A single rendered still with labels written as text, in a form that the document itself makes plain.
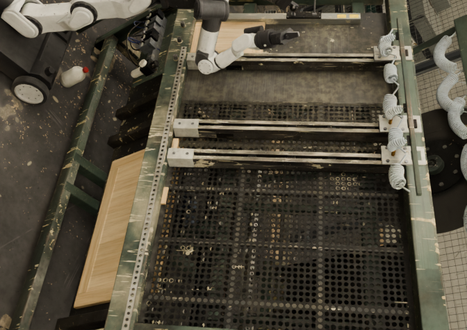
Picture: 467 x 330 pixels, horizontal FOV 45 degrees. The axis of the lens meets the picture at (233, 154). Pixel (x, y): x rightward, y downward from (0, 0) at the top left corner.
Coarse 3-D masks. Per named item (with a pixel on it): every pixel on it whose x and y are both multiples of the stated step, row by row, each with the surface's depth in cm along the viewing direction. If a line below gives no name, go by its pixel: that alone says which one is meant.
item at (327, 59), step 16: (192, 64) 308; (240, 64) 305; (256, 64) 304; (272, 64) 303; (288, 64) 302; (304, 64) 301; (320, 64) 299; (336, 64) 298; (352, 64) 297; (368, 64) 296; (384, 64) 295
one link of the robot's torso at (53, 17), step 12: (72, 0) 305; (24, 12) 302; (36, 12) 303; (48, 12) 301; (60, 12) 299; (72, 12) 291; (84, 12) 290; (36, 24) 303; (48, 24) 304; (60, 24) 302; (72, 24) 297; (84, 24) 296; (36, 36) 310
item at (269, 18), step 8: (232, 16) 330; (240, 16) 329; (248, 16) 328; (256, 16) 328; (264, 16) 327; (272, 16) 327; (280, 16) 326; (328, 16) 323; (336, 16) 322; (360, 16) 321
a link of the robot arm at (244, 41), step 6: (240, 36) 266; (246, 36) 264; (234, 42) 268; (240, 42) 266; (246, 42) 264; (234, 48) 268; (240, 48) 266; (246, 48) 266; (234, 54) 271; (240, 54) 273
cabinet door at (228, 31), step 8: (200, 24) 331; (224, 24) 329; (232, 24) 328; (240, 24) 328; (248, 24) 327; (256, 24) 327; (264, 24) 326; (224, 32) 326; (232, 32) 325; (240, 32) 324; (192, 40) 323; (224, 40) 321; (232, 40) 321; (192, 48) 319; (216, 48) 318; (224, 48) 318
